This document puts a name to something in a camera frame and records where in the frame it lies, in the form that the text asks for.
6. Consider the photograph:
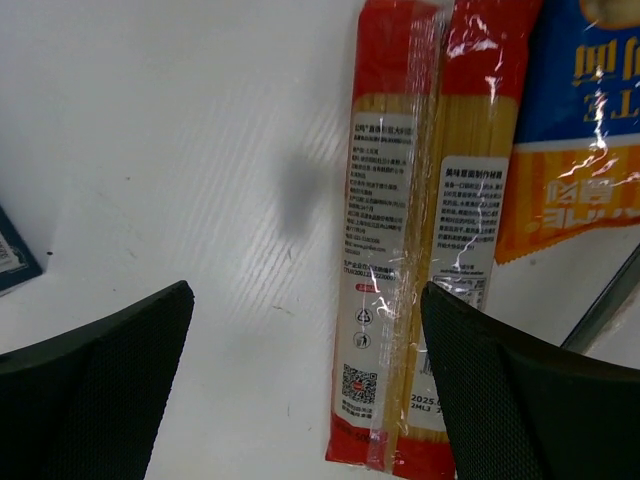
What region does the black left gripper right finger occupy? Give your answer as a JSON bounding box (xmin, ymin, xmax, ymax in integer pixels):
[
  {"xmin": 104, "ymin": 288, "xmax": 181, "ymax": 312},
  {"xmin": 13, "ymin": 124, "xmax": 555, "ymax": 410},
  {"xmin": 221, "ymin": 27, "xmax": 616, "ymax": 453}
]
[{"xmin": 421, "ymin": 283, "xmax": 639, "ymax": 479}]

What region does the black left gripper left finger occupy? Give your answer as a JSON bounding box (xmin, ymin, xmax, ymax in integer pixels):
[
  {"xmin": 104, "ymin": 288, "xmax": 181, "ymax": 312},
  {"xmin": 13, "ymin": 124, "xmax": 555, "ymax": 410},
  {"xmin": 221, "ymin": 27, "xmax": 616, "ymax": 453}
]
[{"xmin": 1, "ymin": 281, "xmax": 194, "ymax": 480}]

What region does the dark blue pasta box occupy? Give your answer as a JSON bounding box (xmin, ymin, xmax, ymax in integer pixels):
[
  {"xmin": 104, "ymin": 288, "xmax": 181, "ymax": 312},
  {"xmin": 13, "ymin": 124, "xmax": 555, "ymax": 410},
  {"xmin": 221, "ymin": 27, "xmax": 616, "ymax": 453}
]
[{"xmin": 0, "ymin": 209, "xmax": 43, "ymax": 296}]

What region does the red spaghetti pack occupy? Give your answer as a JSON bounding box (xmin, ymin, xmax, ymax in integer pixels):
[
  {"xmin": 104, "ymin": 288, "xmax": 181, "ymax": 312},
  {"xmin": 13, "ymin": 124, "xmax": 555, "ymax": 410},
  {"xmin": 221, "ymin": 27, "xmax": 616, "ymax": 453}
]
[{"xmin": 326, "ymin": 1, "xmax": 541, "ymax": 479}]

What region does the blue orange orecchiette pasta bag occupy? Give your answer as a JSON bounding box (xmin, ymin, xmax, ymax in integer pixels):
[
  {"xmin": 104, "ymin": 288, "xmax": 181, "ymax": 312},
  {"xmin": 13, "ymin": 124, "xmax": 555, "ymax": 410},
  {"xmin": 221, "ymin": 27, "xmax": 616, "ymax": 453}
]
[{"xmin": 495, "ymin": 1, "xmax": 639, "ymax": 264}]

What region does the aluminium frame rail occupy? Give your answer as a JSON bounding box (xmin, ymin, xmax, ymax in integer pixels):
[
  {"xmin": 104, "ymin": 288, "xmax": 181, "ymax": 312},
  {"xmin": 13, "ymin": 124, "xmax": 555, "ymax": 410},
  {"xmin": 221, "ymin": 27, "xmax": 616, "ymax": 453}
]
[{"xmin": 561, "ymin": 246, "xmax": 639, "ymax": 355}]

